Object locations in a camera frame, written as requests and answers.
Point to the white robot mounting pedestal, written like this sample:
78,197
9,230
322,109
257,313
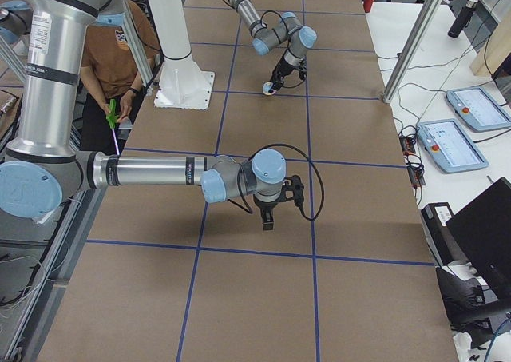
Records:
182,83

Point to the blue white call bell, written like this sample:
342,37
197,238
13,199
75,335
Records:
268,89

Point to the blue teach pendant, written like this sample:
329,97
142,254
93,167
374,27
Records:
478,109
449,146

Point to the far blue teach pendant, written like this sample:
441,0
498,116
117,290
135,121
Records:
478,109

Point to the aluminium frame post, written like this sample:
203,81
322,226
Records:
424,18

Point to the black water bottle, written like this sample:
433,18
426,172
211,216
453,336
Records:
463,18

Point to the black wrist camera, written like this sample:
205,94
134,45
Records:
292,190

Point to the black computer case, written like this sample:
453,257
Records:
444,248

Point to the green handled stick tool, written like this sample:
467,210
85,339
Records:
111,118

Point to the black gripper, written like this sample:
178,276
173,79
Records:
266,208
283,69

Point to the person in brown shirt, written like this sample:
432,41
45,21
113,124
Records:
108,70

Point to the near blue teach pendant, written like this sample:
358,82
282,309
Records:
449,146

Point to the black monitor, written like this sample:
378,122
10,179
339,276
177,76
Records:
482,231

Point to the brown paper table cover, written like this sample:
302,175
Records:
347,276

